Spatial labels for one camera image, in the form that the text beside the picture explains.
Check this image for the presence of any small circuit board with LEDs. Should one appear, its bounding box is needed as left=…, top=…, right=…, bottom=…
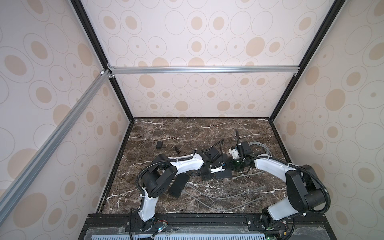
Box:
left=151, top=221, right=168, bottom=239

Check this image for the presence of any black power adapter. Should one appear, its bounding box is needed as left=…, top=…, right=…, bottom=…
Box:
left=156, top=141, right=163, bottom=150

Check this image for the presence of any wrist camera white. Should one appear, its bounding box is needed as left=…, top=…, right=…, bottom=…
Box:
left=210, top=162, right=226, bottom=174
left=229, top=148, right=240, bottom=161

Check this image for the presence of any grey ethernet cable bundle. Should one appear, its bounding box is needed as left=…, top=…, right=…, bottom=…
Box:
left=232, top=140, right=273, bottom=181

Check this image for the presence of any square dark grey switch box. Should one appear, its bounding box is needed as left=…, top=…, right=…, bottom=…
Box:
left=214, top=169, right=233, bottom=179

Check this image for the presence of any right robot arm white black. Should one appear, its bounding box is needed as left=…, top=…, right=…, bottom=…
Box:
left=229, top=130, right=331, bottom=229

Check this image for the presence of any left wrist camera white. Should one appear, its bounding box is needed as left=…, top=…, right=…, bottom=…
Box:
left=210, top=162, right=226, bottom=174

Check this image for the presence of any diagonal aluminium rail left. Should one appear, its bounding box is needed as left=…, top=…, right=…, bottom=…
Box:
left=1, top=69, right=111, bottom=224

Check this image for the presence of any horizontal aluminium rail back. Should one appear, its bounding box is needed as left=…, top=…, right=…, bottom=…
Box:
left=110, top=65, right=300, bottom=75

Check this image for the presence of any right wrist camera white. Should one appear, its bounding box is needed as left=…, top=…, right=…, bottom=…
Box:
left=229, top=148, right=240, bottom=161

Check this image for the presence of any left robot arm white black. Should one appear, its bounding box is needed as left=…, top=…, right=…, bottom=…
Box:
left=135, top=139, right=227, bottom=223

